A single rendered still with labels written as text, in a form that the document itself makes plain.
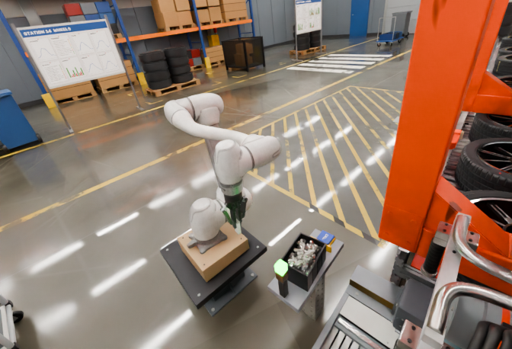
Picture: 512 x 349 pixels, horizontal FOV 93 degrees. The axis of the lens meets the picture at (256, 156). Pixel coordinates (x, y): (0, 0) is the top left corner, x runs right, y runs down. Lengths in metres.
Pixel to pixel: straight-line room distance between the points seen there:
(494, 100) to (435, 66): 2.06
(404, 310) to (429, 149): 0.68
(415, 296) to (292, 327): 0.68
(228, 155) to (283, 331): 1.13
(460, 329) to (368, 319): 0.90
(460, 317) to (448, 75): 0.64
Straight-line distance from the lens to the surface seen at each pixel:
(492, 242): 1.26
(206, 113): 1.35
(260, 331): 1.68
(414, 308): 1.35
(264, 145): 0.94
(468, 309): 0.79
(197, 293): 1.51
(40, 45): 6.11
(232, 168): 0.87
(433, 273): 1.00
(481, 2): 0.94
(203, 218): 1.38
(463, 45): 0.95
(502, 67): 5.44
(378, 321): 1.65
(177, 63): 7.66
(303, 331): 1.67
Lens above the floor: 1.52
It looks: 30 degrees down
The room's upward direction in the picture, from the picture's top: 8 degrees counter-clockwise
